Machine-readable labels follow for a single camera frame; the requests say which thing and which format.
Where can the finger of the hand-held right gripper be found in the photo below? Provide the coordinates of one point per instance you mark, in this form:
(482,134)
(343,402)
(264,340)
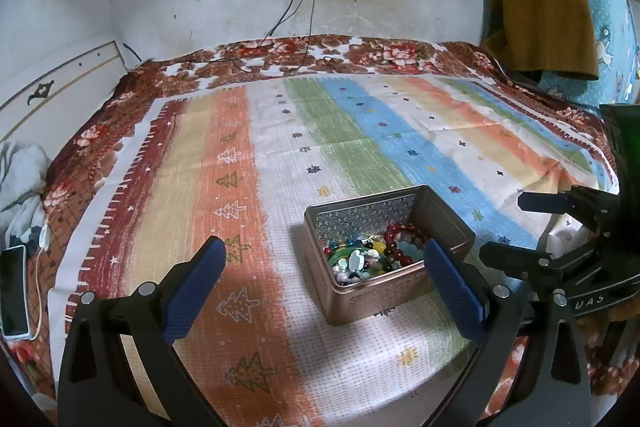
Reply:
(542,202)
(515,259)

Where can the metal tin box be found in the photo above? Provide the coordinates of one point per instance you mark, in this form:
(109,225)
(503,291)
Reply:
(380,302)

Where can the blue patterned pillow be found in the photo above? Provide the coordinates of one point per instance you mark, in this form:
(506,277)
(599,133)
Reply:
(610,32)

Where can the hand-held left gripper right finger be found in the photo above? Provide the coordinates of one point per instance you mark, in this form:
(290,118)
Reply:
(455,292)

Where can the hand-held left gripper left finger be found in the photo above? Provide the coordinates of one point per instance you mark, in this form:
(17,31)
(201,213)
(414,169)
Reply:
(195,297)

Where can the white headboard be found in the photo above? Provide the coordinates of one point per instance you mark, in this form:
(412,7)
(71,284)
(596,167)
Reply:
(55,87)

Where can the smartphone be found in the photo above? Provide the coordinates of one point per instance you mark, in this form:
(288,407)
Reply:
(14,292)

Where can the striped tree print mat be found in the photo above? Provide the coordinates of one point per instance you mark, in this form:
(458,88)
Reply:
(350,147)

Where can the grey crumpled cloth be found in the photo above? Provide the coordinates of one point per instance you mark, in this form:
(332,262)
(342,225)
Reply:
(20,187)

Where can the green jade bangle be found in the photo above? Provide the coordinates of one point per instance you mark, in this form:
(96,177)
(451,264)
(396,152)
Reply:
(334,258)

